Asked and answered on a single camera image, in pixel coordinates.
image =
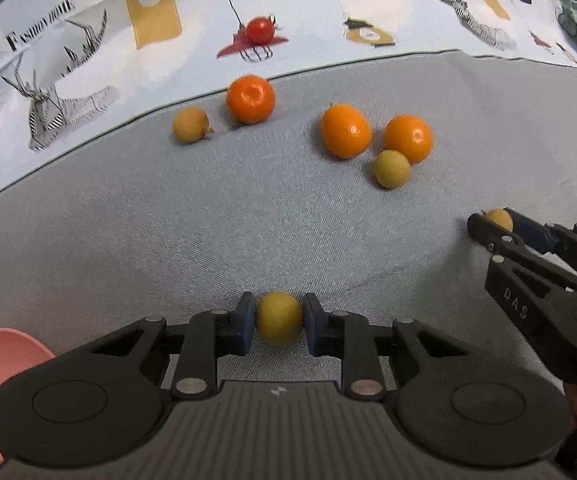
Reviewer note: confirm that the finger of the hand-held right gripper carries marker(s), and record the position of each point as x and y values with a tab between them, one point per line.
528	232
483	232

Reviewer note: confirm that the yellow-green longan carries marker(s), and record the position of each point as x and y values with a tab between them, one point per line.
392	169
499	219
191	124
279	317

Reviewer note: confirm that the red cherry tomato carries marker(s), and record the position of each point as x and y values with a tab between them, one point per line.
260	29

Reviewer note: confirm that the orange mandarin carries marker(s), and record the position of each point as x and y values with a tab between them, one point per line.
250	99
345	129
408	138

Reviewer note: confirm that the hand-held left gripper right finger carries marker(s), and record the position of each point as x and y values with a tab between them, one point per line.
313	325

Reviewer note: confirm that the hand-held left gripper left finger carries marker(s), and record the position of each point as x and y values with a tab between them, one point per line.
246	322

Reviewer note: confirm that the grey printed cover cloth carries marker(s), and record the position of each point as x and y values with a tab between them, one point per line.
118	260

